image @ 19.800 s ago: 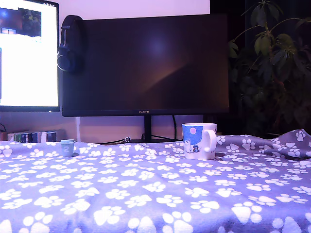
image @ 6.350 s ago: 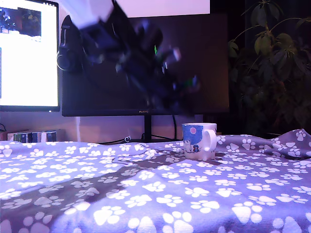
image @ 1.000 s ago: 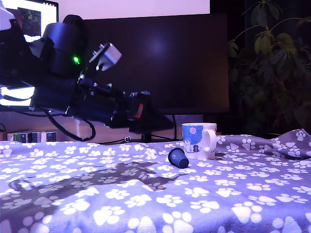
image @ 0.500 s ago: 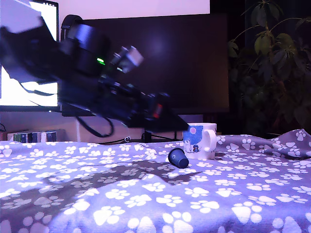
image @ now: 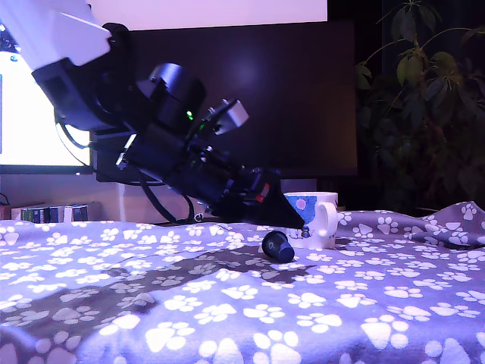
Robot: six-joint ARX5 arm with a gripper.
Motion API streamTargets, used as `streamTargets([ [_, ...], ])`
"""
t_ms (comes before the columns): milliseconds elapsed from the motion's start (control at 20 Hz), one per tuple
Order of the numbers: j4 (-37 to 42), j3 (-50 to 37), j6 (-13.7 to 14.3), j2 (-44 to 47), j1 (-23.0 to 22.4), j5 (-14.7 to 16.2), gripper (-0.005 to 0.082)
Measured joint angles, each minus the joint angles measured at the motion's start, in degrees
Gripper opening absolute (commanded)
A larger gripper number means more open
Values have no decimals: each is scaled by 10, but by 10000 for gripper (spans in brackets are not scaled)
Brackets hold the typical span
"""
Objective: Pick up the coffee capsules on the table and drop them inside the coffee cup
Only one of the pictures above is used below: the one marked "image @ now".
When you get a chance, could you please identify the dark blue coffee capsule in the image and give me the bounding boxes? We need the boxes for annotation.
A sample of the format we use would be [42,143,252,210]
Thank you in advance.
[261,230,296,264]

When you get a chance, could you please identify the white mug blue cartoon print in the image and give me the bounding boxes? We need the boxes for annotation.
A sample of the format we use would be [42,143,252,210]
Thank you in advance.
[282,191,340,250]

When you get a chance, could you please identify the paw print cloth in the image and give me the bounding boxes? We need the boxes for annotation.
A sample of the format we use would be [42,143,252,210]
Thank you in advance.
[0,200,485,364]

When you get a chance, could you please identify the black Huawei monitor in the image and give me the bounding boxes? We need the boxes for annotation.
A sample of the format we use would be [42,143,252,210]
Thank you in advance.
[95,20,359,224]

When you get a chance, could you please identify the black headphones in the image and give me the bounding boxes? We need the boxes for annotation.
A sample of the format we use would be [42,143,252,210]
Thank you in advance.
[101,22,130,42]

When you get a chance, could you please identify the green houseplant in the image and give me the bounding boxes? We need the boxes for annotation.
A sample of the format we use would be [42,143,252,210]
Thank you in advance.
[355,0,485,217]

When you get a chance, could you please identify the lit white-screen monitor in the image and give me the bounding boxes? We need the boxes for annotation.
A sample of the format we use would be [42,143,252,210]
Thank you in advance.
[0,52,94,175]

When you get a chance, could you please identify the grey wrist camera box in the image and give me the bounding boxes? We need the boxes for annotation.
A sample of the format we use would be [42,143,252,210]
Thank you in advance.
[200,99,250,137]

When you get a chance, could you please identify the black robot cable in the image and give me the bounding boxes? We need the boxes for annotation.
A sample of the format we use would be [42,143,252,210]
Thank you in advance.
[55,113,92,149]
[138,174,196,224]

